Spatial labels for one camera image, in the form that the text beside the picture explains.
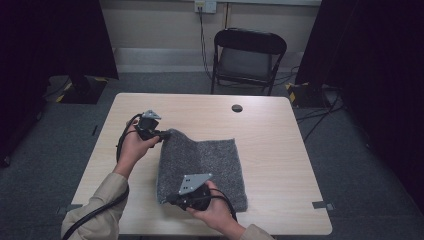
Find person's left hand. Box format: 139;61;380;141
113;119;162;179

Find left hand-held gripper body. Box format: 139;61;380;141
134;109;163;141

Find grey towel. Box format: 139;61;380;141
155;128;250;214

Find black wall cable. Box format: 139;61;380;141
198;6;214;82

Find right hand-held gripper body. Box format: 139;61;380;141
172;172;214;212

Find white wall socket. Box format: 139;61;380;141
194;0;218;15

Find left hand-held gripper black cable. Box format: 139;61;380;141
61;113;145;240

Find hand-held gripper black cable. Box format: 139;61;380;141
61;113;145;240
199;187;239;223

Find dark curtain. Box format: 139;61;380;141
294;0;424;215
0;0;120;168

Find black floor cables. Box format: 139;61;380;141
294;89;348;143

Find person's right hand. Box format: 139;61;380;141
185;179;246;236

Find black stand base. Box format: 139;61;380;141
285;81;332;110
59;74;110;105

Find black folding chair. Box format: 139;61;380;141
210;27;288;97

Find right hand-held gripper black cable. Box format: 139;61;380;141
199;187;239;223

